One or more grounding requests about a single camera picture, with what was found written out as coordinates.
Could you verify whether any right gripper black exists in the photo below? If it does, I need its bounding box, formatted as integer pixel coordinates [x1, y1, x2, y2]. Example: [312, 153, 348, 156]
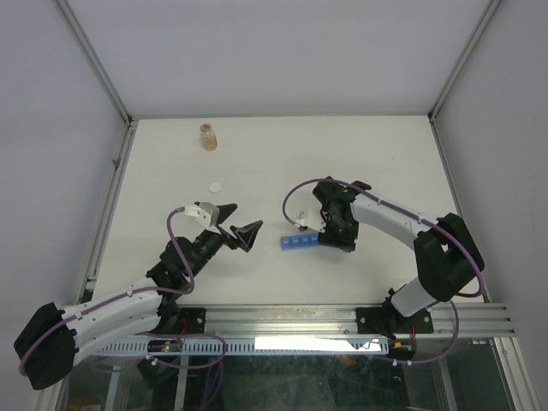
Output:
[318, 211, 359, 251]

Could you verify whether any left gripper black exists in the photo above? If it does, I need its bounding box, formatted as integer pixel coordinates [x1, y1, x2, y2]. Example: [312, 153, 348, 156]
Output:
[188, 203, 261, 277]

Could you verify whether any white bottle cap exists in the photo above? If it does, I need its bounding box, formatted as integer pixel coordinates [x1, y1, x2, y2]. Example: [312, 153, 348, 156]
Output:
[209, 182, 221, 193]

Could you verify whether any blue weekly pill organizer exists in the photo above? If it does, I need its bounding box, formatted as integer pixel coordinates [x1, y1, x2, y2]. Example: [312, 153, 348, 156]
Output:
[280, 232, 319, 251]

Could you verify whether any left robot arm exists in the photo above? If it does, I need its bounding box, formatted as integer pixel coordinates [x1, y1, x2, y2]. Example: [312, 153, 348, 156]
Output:
[14, 202, 263, 390]

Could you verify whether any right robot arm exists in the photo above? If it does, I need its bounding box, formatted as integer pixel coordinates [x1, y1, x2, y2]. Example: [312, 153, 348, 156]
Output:
[313, 177, 485, 337]

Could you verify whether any amber pill bottle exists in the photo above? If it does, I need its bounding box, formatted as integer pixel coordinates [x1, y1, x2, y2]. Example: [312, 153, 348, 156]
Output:
[200, 123, 217, 151]

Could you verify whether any small status circuit board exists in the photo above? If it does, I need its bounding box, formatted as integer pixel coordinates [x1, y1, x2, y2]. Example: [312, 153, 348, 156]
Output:
[147, 339, 185, 354]

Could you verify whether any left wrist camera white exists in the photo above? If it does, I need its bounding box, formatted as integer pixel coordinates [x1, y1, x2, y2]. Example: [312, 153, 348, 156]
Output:
[182, 202, 220, 229]

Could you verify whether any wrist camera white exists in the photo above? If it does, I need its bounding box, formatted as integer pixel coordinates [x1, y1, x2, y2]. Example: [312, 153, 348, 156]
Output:
[182, 202, 220, 229]
[294, 207, 326, 232]

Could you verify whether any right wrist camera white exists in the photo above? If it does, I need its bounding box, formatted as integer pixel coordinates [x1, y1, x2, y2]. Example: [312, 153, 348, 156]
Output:
[294, 207, 326, 232]

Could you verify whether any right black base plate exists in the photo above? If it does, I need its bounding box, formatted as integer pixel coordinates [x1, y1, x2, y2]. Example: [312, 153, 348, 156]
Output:
[355, 306, 433, 338]

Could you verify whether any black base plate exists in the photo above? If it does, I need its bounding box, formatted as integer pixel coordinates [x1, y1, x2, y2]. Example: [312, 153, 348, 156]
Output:
[355, 306, 433, 338]
[171, 307, 206, 335]

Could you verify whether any aluminium mounting rail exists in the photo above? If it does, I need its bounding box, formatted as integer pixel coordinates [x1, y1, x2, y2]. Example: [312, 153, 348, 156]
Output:
[170, 302, 513, 339]

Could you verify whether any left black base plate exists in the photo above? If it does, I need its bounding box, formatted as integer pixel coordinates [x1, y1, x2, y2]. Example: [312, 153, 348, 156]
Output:
[171, 307, 206, 335]

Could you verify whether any slotted grey cable duct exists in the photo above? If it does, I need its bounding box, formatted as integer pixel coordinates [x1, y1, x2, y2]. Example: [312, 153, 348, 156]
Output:
[98, 337, 389, 356]

